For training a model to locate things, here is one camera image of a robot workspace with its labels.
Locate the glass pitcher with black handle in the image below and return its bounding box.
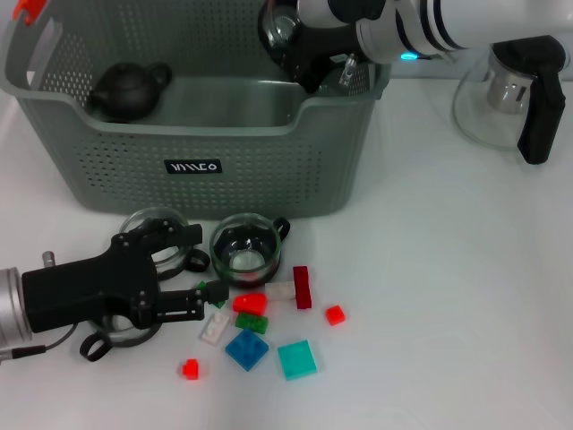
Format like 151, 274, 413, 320
452, 35, 572, 166

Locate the grey perforated storage basket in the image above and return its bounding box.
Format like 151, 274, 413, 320
0, 0, 395, 220

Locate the glass teacup with black sleeve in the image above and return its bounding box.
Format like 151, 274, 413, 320
258, 0, 305, 68
118, 206, 211, 281
79, 313, 162, 363
209, 213, 292, 288

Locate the bright red sloped brick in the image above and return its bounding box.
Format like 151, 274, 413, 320
232, 293, 268, 315

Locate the grey left arm cable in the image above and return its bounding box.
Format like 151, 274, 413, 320
0, 324, 80, 362

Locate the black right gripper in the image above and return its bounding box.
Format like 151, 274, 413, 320
268, 21, 362, 93

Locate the black clay teapot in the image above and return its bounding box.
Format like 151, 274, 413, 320
87, 61, 174, 125

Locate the orange basket handle clip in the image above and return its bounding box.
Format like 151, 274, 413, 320
12, 0, 48, 23

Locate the green stepped brick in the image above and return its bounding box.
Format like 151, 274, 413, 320
195, 280, 227, 309

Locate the green rectangular brick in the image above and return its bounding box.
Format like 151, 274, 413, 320
235, 312, 270, 335

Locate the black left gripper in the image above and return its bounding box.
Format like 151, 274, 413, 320
21, 219, 231, 335

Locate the grey right arm cable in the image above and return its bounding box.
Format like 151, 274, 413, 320
338, 51, 458, 86

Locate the blue square brick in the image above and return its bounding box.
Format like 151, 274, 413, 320
224, 327, 270, 372

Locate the teal square brick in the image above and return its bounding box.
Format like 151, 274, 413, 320
277, 339, 318, 382

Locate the dark red long brick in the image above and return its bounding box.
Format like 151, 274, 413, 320
293, 265, 312, 310

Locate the white thick brick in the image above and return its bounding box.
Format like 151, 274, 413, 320
264, 281, 296, 300

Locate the white flat plate brick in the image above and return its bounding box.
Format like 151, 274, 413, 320
199, 313, 234, 346

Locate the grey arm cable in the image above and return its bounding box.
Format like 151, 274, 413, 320
0, 324, 80, 362
338, 51, 458, 86

